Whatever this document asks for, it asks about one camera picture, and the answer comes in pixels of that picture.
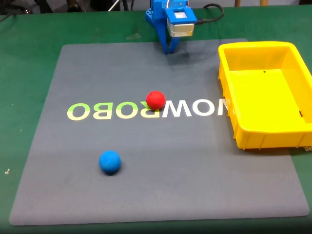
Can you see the red ball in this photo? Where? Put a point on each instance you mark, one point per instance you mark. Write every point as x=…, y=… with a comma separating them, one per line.
x=155, y=100

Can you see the yellow plastic bin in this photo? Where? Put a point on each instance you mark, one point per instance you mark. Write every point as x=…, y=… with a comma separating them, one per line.
x=265, y=97

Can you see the blue ball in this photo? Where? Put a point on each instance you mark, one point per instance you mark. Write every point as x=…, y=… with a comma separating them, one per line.
x=109, y=161

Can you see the wooden furniture leg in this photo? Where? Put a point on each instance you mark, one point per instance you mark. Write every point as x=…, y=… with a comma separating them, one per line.
x=262, y=2
x=238, y=2

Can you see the grey mat with logo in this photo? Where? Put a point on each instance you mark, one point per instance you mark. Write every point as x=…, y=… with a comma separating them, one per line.
x=156, y=170

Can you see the small white screw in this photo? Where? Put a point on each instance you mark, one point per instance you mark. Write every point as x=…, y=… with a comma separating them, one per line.
x=7, y=171

